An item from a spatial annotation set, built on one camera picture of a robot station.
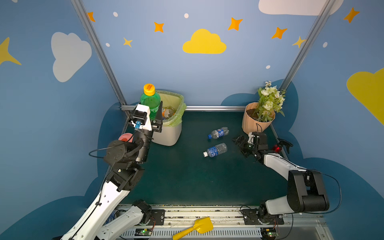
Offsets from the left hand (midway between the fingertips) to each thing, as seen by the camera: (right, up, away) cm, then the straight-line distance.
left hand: (151, 100), depth 49 cm
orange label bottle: (-3, 0, +46) cm, 46 cm away
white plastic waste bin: (-2, -15, +44) cm, 46 cm away
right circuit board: (+51, -61, +23) cm, 83 cm away
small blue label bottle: (+32, -13, +56) cm, 65 cm away
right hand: (+41, -18, +43) cm, 62 cm away
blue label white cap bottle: (+28, -24, +45) cm, 58 cm away
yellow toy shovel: (+18, -57, +23) cm, 64 cm away
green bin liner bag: (+2, +8, +46) cm, 47 cm away
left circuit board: (-10, -60, +22) cm, 64 cm away
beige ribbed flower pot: (+52, -5, +50) cm, 72 cm away
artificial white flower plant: (+60, +7, +38) cm, 71 cm away
